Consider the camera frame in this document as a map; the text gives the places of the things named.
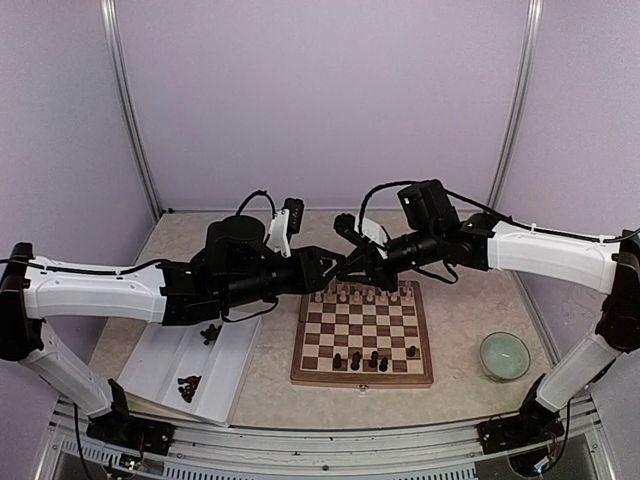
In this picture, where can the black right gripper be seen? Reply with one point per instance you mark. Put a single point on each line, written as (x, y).
(372, 262)

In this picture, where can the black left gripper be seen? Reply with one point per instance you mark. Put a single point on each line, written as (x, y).
(309, 275)

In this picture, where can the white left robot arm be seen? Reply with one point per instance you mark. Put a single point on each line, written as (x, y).
(238, 264)

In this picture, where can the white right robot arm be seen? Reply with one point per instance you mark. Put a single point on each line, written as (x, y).
(489, 240)

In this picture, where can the row of white chess pieces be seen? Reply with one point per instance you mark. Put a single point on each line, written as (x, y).
(338, 292)

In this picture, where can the wooden chess board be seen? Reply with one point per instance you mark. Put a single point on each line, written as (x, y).
(326, 329)

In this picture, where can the dark chess pieces upper pile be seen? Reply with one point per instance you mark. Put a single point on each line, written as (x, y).
(211, 334)

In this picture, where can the dark chess pieces pile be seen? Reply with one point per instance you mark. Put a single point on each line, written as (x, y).
(211, 334)
(187, 387)

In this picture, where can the dark chess pieces lower pile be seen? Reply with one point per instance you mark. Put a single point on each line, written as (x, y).
(187, 387)

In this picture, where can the white plastic divided tray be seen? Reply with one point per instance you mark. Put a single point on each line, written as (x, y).
(173, 367)

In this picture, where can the pale green glass bowl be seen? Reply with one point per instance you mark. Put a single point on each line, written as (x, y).
(504, 357)

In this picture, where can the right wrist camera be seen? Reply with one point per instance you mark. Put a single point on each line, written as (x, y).
(361, 232)

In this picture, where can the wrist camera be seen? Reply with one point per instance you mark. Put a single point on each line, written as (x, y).
(286, 223)
(361, 232)

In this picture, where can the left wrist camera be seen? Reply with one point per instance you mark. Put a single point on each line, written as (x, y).
(286, 223)

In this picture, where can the aluminium front rail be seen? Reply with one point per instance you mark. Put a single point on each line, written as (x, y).
(449, 450)

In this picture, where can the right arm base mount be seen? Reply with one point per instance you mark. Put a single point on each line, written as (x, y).
(532, 423)

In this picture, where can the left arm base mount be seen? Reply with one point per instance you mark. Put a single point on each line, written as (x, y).
(118, 427)

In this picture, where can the right aluminium corner post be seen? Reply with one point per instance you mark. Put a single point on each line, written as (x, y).
(516, 111)

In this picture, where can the aluminium corner post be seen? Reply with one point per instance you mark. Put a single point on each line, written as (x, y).
(516, 111)
(116, 52)

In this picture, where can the left aluminium corner post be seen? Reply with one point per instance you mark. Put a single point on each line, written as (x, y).
(116, 52)

